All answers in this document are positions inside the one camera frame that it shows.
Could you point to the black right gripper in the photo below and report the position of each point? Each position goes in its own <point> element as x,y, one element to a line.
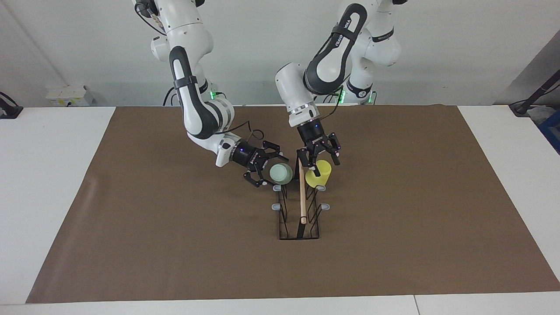
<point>248,157</point>

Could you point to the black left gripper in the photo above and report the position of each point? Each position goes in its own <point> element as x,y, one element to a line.
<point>313,134</point>

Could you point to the pale green plastic cup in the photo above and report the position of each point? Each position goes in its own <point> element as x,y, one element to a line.
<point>281,173</point>

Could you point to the yellow plastic cup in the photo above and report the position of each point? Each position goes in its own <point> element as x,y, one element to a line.
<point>319,175</point>

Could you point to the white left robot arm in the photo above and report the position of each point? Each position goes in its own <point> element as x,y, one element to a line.
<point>326,65</point>

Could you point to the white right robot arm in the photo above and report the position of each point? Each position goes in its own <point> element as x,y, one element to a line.
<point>197,100</point>

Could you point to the brown table mat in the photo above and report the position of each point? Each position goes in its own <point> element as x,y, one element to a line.
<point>175,245</point>

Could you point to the white power strip box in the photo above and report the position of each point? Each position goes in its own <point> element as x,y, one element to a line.
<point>68,95</point>

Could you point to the black stand with pole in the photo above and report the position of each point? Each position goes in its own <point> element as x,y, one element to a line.
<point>531,98</point>

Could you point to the blue box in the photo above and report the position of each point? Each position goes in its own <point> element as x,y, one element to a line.
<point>552,131</point>

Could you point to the black clamp mount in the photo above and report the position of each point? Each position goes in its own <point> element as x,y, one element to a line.
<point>9,109</point>

